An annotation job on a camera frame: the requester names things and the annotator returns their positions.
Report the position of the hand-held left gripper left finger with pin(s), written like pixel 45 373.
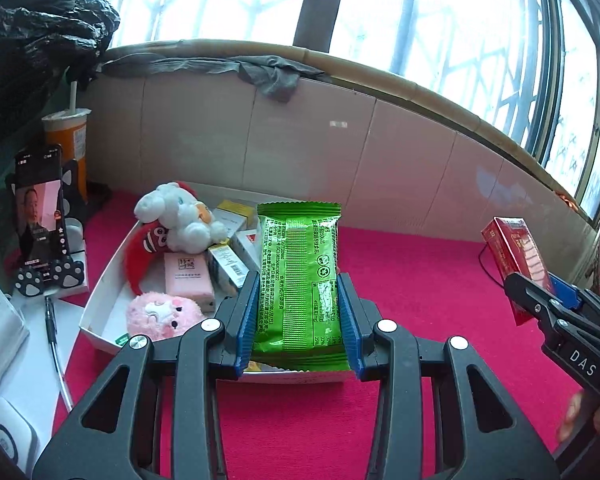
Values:
pixel 245 330

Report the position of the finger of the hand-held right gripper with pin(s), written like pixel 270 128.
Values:
pixel 567 292
pixel 535 305

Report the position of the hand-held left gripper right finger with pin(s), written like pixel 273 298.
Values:
pixel 352 330

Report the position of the dark red box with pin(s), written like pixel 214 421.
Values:
pixel 515 255

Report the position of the small blue white medicine box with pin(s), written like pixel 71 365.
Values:
pixel 225 265

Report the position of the green snack packet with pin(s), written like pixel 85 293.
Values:
pixel 300 270

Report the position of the red and white box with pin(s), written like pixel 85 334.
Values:
pixel 245 245

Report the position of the pink plush toy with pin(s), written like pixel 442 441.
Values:
pixel 155 315

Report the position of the yellow and white box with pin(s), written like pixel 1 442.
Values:
pixel 235 212

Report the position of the red chili plush toy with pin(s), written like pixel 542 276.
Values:
pixel 140 260

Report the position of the white plush toy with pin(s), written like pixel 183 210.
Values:
pixel 180 220

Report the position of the white cardboard tray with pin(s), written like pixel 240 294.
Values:
pixel 105 320

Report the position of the person's right hand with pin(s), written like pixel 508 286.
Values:
pixel 570 415

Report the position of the pink box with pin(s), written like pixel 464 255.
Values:
pixel 187 280

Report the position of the black pen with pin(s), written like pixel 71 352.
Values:
pixel 51 320

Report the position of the smartphone on paw stand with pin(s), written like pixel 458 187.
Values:
pixel 30 282

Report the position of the grey cloth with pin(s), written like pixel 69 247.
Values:
pixel 275 77

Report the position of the orange drink cup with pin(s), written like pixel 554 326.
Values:
pixel 67 145

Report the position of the white round charger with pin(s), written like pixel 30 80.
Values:
pixel 10 435

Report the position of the white straw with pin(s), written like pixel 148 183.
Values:
pixel 73 95

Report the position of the window with metal grille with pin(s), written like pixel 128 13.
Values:
pixel 455 20

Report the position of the black plastic bag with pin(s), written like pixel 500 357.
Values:
pixel 30 60

